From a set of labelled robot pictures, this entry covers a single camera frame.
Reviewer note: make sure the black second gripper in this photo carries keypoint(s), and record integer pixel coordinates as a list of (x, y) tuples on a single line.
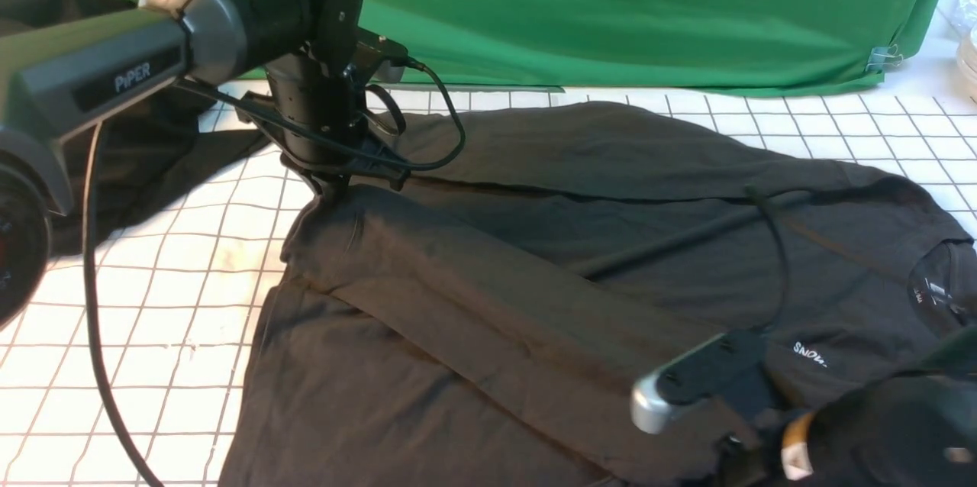
[(780, 457)]

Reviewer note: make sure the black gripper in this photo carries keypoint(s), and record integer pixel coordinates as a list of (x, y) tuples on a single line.
[(322, 127)]

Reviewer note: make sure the dark gray long-sleeved shirt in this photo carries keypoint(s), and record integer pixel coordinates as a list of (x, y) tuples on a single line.
[(484, 325)]

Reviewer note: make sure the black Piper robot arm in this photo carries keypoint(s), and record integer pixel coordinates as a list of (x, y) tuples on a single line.
[(59, 81)]

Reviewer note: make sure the black second robot arm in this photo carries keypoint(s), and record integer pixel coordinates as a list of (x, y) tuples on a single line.
[(915, 428)]

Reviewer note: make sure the black cloth pile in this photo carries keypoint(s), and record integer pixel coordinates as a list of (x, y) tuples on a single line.
[(152, 154)]

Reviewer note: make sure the green backdrop cloth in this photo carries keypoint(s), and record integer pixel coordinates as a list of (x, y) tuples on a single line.
[(755, 48)]

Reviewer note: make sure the metal binder clip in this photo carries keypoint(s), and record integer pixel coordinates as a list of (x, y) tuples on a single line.
[(883, 58)]

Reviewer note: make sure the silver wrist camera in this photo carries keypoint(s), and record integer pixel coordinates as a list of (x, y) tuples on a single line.
[(378, 58), (728, 367)]

